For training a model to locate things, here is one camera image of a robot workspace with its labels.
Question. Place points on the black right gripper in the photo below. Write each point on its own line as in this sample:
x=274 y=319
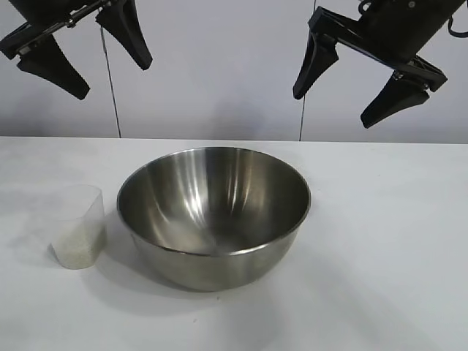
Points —
x=398 y=29

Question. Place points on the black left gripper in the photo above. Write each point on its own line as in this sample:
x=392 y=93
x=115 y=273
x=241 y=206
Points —
x=55 y=11

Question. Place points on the translucent plastic measuring cup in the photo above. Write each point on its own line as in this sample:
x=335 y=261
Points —
x=84 y=212

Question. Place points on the white rice grains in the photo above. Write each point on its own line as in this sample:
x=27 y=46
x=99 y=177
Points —
x=78 y=252

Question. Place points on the stainless steel mixing bowl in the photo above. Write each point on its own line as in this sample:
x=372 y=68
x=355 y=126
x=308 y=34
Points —
x=219 y=270

